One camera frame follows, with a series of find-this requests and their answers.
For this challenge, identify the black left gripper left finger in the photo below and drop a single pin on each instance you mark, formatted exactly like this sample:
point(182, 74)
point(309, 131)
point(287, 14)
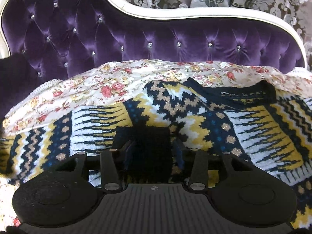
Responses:
point(70, 190)

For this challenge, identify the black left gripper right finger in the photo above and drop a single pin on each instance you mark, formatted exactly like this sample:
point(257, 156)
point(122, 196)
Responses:
point(224, 191)

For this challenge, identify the purple tufted velvet headboard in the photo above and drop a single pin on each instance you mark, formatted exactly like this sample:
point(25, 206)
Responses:
point(43, 40)

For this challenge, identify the floral quilted bedspread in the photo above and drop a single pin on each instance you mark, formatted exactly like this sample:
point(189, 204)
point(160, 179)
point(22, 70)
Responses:
point(117, 82)

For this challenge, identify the yellow navy white knit sweater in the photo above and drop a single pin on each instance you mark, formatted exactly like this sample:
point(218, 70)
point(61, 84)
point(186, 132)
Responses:
point(262, 124)

